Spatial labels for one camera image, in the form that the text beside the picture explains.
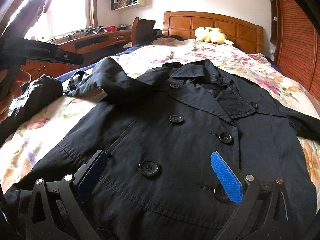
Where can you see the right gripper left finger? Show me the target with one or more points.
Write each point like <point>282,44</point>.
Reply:
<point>72,190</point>

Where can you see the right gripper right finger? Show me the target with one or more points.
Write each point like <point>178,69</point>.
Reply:
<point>274,219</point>

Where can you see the black trench coat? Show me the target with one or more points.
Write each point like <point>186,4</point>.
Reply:
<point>159,131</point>

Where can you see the person's left hand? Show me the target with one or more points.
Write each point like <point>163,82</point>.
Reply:
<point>14,92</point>

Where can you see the dark folded garment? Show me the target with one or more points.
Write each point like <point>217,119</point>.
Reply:
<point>37,95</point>

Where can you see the floral bed blanket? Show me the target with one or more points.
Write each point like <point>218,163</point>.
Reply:
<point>37,136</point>

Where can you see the wooden desk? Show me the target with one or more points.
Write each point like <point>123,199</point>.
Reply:
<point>93,48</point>

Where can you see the red basket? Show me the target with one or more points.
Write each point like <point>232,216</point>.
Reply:
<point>112,28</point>

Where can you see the wooden chair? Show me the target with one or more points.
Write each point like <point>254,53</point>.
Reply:
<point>142,30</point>

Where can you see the wooden louvered wardrobe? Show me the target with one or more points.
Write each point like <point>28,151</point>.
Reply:
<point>297,44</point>

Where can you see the yellow plush toy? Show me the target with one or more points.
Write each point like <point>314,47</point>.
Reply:
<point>212,35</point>

